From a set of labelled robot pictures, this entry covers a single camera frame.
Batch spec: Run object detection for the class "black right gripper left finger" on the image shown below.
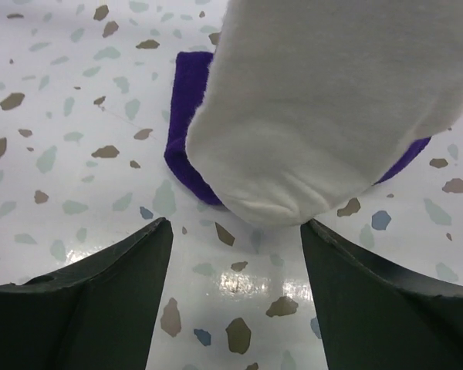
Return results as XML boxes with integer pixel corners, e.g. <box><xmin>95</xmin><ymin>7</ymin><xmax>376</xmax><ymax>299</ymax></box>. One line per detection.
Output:
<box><xmin>0</xmin><ymin>218</ymin><xmax>174</xmax><ymax>369</ymax></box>

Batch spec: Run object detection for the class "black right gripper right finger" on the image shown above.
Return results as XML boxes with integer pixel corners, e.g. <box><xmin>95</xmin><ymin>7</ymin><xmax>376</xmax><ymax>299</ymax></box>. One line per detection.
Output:
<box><xmin>300</xmin><ymin>220</ymin><xmax>463</xmax><ymax>370</ymax></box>

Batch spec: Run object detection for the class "purple sock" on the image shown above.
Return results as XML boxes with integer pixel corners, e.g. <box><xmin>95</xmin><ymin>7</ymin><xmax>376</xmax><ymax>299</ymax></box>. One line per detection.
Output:
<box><xmin>163</xmin><ymin>50</ymin><xmax>433</xmax><ymax>207</ymax></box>

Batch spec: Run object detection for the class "white sock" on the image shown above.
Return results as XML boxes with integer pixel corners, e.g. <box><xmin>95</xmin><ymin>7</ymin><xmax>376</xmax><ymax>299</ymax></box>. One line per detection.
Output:
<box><xmin>186</xmin><ymin>1</ymin><xmax>463</xmax><ymax>226</ymax></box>

